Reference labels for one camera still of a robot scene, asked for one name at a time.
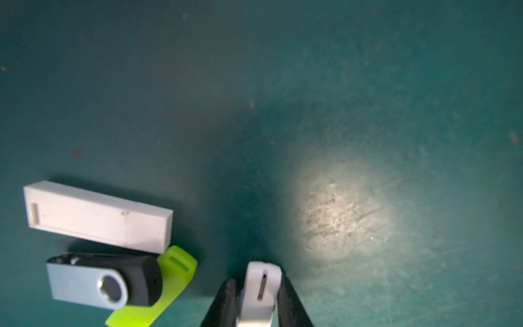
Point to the white capsule usb drive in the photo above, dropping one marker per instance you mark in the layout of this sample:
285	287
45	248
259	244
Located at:
259	295

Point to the green usb drive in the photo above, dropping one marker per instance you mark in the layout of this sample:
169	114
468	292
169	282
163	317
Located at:
178	268

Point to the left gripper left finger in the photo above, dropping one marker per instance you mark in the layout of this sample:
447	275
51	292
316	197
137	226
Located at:
223	311

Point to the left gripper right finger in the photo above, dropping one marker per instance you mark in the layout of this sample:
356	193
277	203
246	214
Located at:
291	312

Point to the black swivel usb drive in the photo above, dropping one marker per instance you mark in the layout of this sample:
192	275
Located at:
105	281

